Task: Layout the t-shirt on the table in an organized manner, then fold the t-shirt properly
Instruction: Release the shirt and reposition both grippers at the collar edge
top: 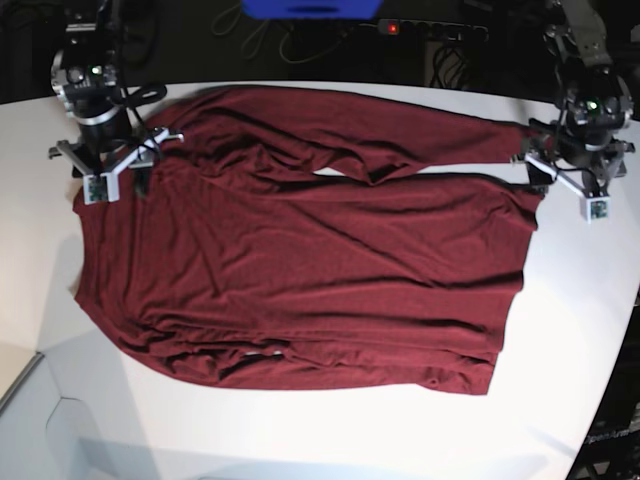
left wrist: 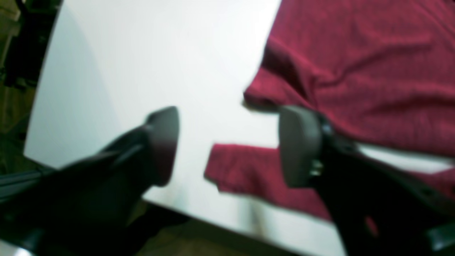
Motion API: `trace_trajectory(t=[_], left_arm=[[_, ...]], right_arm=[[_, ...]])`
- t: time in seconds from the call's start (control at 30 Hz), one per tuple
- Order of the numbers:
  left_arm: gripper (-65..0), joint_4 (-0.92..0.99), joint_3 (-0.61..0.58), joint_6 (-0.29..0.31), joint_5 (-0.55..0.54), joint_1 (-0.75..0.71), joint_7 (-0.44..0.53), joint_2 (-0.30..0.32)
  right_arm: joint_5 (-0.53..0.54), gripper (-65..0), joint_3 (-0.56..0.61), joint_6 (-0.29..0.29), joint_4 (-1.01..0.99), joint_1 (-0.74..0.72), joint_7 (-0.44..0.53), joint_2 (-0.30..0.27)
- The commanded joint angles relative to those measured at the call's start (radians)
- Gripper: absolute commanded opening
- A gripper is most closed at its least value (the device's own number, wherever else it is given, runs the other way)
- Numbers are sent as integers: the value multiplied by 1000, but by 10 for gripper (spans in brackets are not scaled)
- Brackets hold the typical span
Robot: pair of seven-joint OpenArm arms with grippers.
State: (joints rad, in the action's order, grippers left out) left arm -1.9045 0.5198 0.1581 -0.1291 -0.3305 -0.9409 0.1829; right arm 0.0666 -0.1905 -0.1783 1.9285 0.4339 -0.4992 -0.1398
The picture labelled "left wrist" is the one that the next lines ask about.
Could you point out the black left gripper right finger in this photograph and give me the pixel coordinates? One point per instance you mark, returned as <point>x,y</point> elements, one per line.
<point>377,209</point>

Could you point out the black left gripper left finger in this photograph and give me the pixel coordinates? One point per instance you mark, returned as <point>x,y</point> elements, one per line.
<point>82,208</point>

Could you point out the maroon t-shirt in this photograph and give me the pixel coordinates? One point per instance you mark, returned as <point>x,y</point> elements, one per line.
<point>382,71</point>

